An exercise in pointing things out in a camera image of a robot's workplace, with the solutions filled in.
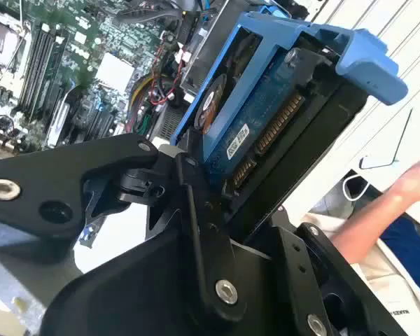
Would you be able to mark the person's bare hand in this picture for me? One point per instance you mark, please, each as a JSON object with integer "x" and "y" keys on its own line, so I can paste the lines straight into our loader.
{"x": 418, "y": 182}

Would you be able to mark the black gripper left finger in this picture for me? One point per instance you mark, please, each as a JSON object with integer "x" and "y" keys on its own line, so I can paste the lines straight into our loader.
{"x": 56, "y": 185}

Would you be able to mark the hard disk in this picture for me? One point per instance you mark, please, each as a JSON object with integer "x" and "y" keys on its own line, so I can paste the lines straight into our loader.
{"x": 252, "y": 115}

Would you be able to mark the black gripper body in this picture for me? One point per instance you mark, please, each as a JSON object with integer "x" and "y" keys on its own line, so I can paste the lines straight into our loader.
{"x": 133, "y": 297}

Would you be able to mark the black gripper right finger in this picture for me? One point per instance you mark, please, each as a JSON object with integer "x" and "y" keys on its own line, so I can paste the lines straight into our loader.
{"x": 294, "y": 259}

